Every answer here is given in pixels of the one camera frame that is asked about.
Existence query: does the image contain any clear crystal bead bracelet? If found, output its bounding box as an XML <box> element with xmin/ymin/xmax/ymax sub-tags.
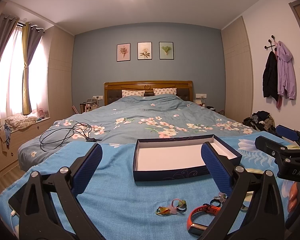
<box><xmin>213</xmin><ymin>192</ymin><xmax>228</xmax><ymax>203</ymax></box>

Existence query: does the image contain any orange smart watch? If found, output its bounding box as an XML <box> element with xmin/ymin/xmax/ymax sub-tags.
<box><xmin>186</xmin><ymin>203</ymin><xmax>221</xmax><ymax>236</ymax></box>

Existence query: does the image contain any green flower black hair tie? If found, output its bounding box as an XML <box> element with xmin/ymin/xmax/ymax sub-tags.
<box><xmin>176</xmin><ymin>199</ymin><xmax>188</xmax><ymax>211</ymax></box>

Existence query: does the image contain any yellow pendant beaded bracelet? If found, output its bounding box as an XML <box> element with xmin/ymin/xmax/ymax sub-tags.
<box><xmin>155</xmin><ymin>205</ymin><xmax>171</xmax><ymax>216</ymax></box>

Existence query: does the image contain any tortoiseshell bangle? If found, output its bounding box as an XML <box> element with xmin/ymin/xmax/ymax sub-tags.
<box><xmin>241</xmin><ymin>191</ymin><xmax>254</xmax><ymax>212</ymax></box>

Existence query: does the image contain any navy jewelry box tray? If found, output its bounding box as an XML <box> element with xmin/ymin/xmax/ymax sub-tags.
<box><xmin>133</xmin><ymin>134</ymin><xmax>242</xmax><ymax>181</ymax></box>

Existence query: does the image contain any right hand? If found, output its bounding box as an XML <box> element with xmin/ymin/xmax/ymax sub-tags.
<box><xmin>287</xmin><ymin>181</ymin><xmax>300</xmax><ymax>214</ymax></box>

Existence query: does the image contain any pile of dark clothes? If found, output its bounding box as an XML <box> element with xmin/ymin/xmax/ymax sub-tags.
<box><xmin>242</xmin><ymin>111</ymin><xmax>276</xmax><ymax>134</ymax></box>

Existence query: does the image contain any purple jacket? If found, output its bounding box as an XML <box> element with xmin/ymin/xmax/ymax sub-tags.
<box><xmin>276</xmin><ymin>41</ymin><xmax>296</xmax><ymax>109</ymax></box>

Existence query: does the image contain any black jacket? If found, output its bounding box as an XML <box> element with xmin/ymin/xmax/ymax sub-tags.
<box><xmin>262</xmin><ymin>51</ymin><xmax>279</xmax><ymax>101</ymax></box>

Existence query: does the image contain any blue floral towel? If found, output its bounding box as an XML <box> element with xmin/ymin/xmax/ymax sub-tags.
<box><xmin>0</xmin><ymin>132</ymin><xmax>288</xmax><ymax>239</ymax></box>

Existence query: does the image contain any right beige wardrobe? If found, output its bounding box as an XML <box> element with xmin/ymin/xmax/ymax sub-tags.
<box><xmin>221</xmin><ymin>16</ymin><xmax>253</xmax><ymax>122</ymax></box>

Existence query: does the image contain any beige wardrobe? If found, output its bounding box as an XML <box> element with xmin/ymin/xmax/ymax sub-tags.
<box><xmin>47</xmin><ymin>26</ymin><xmax>75</xmax><ymax>121</ymax></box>
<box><xmin>221</xmin><ymin>16</ymin><xmax>253</xmax><ymax>122</ymax></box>

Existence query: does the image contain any crumpled blanket on sill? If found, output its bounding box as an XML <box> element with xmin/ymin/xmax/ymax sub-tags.
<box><xmin>5</xmin><ymin>115</ymin><xmax>38</xmax><ymax>130</ymax></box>

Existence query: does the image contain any pink small fan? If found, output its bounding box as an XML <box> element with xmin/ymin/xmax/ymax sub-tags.
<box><xmin>37</xmin><ymin>108</ymin><xmax>49</xmax><ymax>119</ymax></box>

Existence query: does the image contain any nightstand clutter rack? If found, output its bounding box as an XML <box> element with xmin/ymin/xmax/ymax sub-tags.
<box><xmin>80</xmin><ymin>95</ymin><xmax>103</xmax><ymax>113</ymax></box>

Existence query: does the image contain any blue floral duvet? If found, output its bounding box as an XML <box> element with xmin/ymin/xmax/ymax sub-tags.
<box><xmin>18</xmin><ymin>94</ymin><xmax>255</xmax><ymax>171</ymax></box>

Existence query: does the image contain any right patterned pillow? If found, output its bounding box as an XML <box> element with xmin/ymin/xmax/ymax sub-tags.
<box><xmin>153</xmin><ymin>88</ymin><xmax>177</xmax><ymax>96</ymax></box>

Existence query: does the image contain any patterned pillow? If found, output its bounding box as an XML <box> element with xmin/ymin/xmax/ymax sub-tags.
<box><xmin>153</xmin><ymin>88</ymin><xmax>177</xmax><ymax>96</ymax></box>
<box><xmin>122</xmin><ymin>89</ymin><xmax>145</xmax><ymax>98</ymax></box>

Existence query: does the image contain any wooden headboard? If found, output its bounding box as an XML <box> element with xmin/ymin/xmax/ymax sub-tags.
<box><xmin>103</xmin><ymin>80</ymin><xmax>193</xmax><ymax>105</ymax></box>

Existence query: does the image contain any left patterned pillow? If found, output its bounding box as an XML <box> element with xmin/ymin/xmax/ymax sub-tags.
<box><xmin>122</xmin><ymin>89</ymin><xmax>145</xmax><ymax>98</ymax></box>

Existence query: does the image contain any green leaf framed picture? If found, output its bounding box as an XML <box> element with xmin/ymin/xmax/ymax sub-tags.
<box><xmin>159</xmin><ymin>42</ymin><xmax>174</xmax><ymax>60</ymax></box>

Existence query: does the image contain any left beige wardrobe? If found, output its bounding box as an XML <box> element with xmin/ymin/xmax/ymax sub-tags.
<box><xmin>47</xmin><ymin>26</ymin><xmax>75</xmax><ymax>121</ymax></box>

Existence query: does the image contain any white flower framed picture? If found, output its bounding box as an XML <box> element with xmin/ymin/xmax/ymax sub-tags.
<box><xmin>138</xmin><ymin>42</ymin><xmax>152</xmax><ymax>60</ymax></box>

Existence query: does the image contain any right grey yellow curtain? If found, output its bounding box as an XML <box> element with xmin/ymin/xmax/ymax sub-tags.
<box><xmin>21</xmin><ymin>22</ymin><xmax>45</xmax><ymax>116</ymax></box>

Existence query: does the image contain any pink flower framed picture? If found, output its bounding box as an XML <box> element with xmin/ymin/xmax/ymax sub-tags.
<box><xmin>116</xmin><ymin>43</ymin><xmax>130</xmax><ymax>62</ymax></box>

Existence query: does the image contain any black charger cable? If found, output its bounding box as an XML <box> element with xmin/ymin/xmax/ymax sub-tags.
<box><xmin>39</xmin><ymin>120</ymin><xmax>102</xmax><ymax>152</ymax></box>

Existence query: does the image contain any white wall socket panel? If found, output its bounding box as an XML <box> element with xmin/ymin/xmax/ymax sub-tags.
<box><xmin>196</xmin><ymin>93</ymin><xmax>207</xmax><ymax>99</ymax></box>

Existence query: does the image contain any black wall coat hook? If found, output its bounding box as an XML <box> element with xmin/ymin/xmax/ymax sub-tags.
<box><xmin>264</xmin><ymin>35</ymin><xmax>277</xmax><ymax>53</ymax></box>

